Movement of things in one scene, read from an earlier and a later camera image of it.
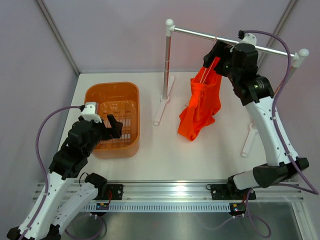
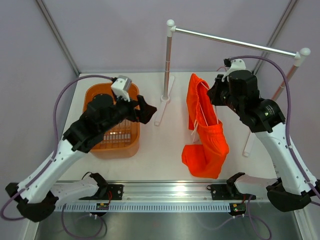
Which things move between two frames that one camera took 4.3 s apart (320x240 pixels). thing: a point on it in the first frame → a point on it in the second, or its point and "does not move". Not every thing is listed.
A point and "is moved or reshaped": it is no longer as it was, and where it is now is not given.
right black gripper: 222,50 → 213,93
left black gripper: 116,130 → 143,114
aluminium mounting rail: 142,191 does not move
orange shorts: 204,101 is moved or reshaped
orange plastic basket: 121,100 does not move
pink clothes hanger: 206,68 → 204,115
